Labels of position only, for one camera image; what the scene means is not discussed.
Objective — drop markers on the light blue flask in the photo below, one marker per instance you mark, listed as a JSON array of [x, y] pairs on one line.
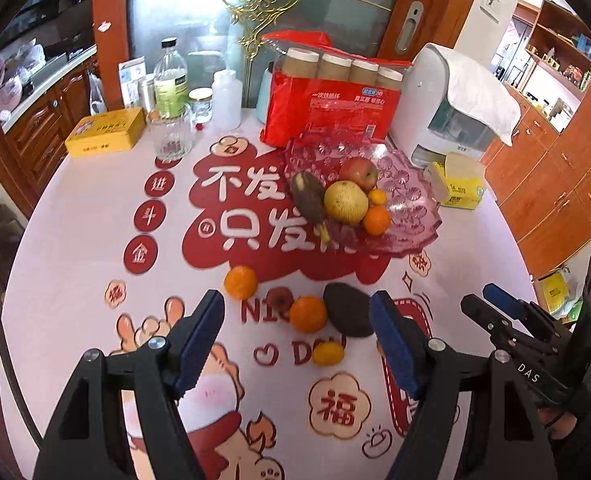
[[264, 95]]

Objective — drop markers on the small glass jar white lid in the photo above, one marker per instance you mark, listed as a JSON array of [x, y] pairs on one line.
[[201, 105]]

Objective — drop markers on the white countertop appliance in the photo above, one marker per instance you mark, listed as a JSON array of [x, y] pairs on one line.
[[425, 110]]

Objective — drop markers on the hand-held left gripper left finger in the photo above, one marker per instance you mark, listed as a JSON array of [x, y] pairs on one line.
[[200, 345]]

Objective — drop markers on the ribbed glass jar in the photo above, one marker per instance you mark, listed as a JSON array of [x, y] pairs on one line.
[[169, 135]]

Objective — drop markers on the white cloth cover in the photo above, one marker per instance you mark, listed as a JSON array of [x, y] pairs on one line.
[[480, 90]]

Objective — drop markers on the silver metal can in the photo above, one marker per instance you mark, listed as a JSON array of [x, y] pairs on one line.
[[148, 92]]

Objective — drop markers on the dark avocado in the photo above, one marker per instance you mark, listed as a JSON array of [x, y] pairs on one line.
[[345, 312]]

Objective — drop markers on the printed red and white tablecloth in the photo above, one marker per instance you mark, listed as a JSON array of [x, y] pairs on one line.
[[75, 240]]

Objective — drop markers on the red apple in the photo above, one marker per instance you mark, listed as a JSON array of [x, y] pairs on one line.
[[359, 172]]

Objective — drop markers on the white plastic bottle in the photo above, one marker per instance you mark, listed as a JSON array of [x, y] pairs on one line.
[[225, 100]]

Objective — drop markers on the yellow pear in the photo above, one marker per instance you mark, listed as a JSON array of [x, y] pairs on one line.
[[345, 203]]

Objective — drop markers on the white plastic bag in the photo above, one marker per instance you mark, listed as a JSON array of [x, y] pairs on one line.
[[97, 95]]

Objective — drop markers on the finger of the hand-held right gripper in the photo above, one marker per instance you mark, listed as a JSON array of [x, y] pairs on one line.
[[480, 312], [500, 296]]

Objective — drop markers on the pink glass fruit bowl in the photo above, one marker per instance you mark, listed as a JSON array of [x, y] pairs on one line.
[[410, 210]]

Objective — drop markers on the white wall switch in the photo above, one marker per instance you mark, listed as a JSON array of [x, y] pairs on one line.
[[490, 4]]

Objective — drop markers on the red paper cup package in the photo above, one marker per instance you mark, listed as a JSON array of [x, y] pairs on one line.
[[325, 110]]

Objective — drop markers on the overripe brown banana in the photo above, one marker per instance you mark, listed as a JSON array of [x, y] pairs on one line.
[[308, 197]]

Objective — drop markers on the person's right forearm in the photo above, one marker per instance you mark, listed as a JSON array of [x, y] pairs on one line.
[[580, 450]]

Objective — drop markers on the small yellow tangerine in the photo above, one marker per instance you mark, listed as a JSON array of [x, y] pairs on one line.
[[328, 353], [377, 197]]

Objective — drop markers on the clear bottle with green label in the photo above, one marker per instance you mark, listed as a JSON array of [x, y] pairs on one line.
[[170, 80]]

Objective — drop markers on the glass sliding door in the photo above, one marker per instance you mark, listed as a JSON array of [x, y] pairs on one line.
[[175, 0]]

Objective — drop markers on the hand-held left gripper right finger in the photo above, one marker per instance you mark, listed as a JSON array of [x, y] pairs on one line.
[[393, 345]]

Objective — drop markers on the yellow plastic bag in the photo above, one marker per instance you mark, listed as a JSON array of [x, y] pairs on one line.
[[558, 295]]

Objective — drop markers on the wooden wall cabinet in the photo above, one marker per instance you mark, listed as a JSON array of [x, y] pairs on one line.
[[565, 185]]

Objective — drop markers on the wooden kitchen lower cabinets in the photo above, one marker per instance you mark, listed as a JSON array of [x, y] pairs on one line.
[[40, 120]]

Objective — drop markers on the orange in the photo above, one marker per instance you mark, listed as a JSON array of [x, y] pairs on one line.
[[308, 315], [377, 221], [241, 282]]

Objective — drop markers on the red lychee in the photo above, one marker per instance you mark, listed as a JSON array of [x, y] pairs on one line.
[[278, 300]]

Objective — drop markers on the wooden wall shelf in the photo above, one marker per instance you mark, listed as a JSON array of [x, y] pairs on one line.
[[560, 50]]

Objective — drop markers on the white paper box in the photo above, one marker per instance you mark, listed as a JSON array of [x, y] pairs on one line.
[[131, 82]]

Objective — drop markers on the yellow tissue box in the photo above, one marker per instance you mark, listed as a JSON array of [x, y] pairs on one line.
[[458, 185]]

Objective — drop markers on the yellow tin box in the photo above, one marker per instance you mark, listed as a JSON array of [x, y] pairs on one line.
[[105, 132]]

